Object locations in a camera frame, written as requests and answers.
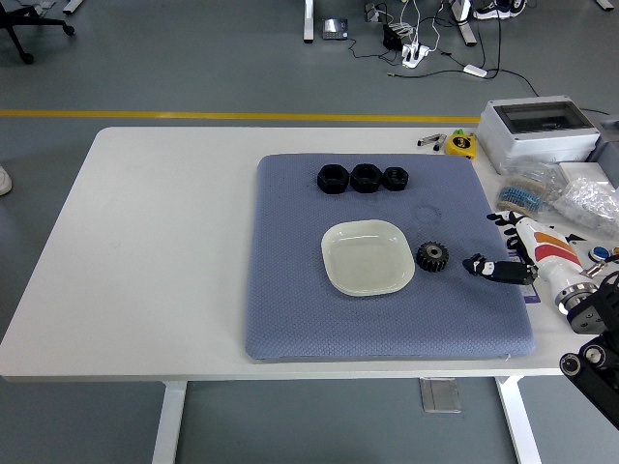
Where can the white table leg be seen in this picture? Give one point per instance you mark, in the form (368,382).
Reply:
(169,420)
(520,420)

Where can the clear bag of small parts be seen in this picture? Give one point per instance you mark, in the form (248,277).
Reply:
(590,203)

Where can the large black hex nut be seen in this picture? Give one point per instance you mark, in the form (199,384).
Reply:
(366,179)
(332,180)

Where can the white power strip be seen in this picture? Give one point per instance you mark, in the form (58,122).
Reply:
(415,54)

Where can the grey metal box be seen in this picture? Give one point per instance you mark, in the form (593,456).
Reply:
(608,145)

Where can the white desk leg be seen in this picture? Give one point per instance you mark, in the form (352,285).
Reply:
(466,24)
(308,21)

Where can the yellow tape measure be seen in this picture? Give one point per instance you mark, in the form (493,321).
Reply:
(461,145)

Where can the white sneaker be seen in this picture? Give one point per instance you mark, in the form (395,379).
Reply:
(517,5)
(491,10)

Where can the black desk phone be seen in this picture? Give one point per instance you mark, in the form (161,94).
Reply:
(334,28)

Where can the small black hex nut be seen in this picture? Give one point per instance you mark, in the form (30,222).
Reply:
(396,180)

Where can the white flat box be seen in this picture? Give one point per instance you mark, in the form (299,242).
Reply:
(582,171)

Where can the grey electrical enclosure box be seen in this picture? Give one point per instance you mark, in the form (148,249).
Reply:
(537,140)

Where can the metal floor plate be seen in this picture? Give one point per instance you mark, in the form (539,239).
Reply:
(440,395)

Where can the black office chair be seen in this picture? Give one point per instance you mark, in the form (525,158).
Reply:
(14,21)

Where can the grey floor socket box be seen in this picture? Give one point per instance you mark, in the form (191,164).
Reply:
(372,13)

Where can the large black gear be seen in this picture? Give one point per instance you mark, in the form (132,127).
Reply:
(426,261)

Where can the white power adapter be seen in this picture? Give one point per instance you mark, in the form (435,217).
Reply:
(475,70)

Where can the blue round button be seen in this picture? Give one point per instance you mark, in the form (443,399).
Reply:
(600,252)

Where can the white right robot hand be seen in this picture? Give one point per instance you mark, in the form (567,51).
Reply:
(549,251)

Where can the white square plate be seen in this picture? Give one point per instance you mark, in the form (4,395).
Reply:
(362,261)

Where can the small black silver marker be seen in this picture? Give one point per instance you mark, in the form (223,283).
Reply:
(426,141)
(437,143)

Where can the white card with purple edge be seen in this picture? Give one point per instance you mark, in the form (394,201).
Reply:
(532,296)

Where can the blue-grey textured mat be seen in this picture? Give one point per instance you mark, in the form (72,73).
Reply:
(300,290)

